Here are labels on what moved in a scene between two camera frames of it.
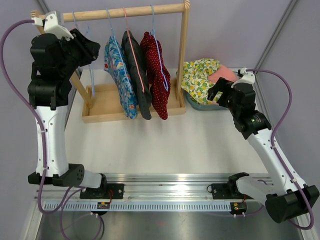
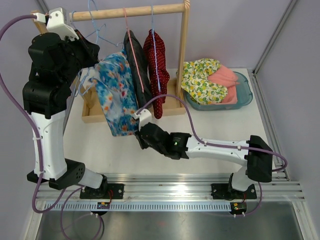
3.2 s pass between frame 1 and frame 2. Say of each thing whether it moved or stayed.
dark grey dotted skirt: stayed
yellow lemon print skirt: stayed
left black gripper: stayed
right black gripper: moved
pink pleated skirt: stayed
